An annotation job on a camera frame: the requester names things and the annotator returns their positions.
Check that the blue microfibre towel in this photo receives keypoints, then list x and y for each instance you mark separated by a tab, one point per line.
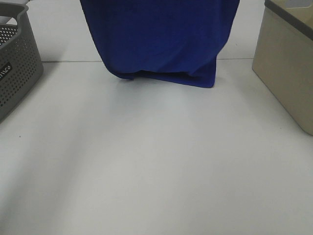
171	40

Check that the beige plastic storage bin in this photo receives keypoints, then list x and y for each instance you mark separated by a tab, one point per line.
283	57

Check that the grey perforated plastic basket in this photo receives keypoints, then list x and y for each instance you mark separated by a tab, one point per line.
20	62

